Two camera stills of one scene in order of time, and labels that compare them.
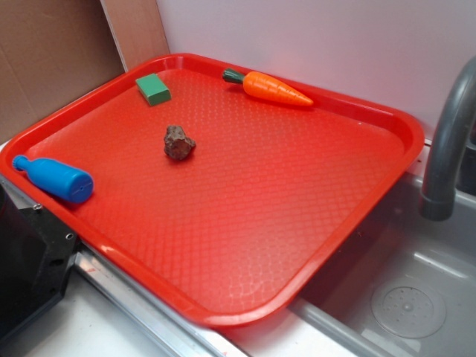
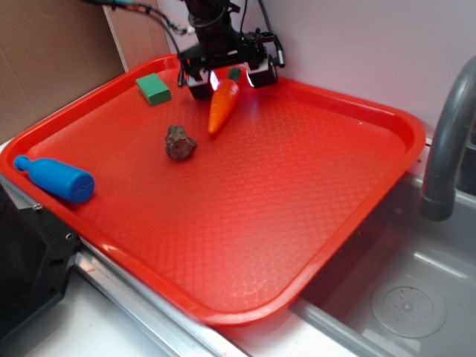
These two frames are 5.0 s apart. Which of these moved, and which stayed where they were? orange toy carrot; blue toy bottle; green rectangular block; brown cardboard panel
Moved: orange toy carrot
Stayed: blue toy bottle; brown cardboard panel; green rectangular block
